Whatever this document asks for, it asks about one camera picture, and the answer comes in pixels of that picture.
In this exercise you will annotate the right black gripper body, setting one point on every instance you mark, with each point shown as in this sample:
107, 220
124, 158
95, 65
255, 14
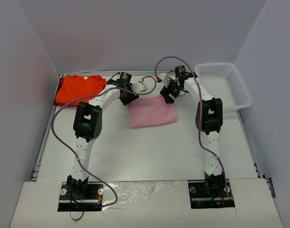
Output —
169, 94

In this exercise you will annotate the folded orange t shirt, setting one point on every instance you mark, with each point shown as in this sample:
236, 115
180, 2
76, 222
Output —
76, 86

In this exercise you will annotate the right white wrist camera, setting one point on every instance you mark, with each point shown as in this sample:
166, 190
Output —
164, 78

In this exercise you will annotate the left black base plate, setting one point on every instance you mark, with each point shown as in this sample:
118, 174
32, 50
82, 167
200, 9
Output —
90, 201

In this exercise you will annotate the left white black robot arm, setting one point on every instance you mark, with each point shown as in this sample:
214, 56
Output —
88, 125

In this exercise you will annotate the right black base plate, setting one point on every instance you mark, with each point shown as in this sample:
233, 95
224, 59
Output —
200, 198

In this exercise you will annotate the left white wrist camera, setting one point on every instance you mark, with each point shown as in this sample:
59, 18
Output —
139, 87

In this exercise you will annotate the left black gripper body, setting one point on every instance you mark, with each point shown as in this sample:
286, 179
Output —
129, 97

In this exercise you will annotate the white plastic basket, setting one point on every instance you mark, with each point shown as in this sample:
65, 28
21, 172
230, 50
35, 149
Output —
222, 80

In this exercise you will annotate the pink t shirt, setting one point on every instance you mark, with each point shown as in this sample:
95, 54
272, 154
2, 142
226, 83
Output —
151, 111

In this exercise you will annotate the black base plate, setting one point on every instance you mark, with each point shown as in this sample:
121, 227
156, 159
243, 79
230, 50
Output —
200, 198
90, 201

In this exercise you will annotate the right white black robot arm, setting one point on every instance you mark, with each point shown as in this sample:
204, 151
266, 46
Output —
208, 120

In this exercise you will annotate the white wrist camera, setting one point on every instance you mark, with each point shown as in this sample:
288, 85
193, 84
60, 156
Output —
139, 87
164, 78

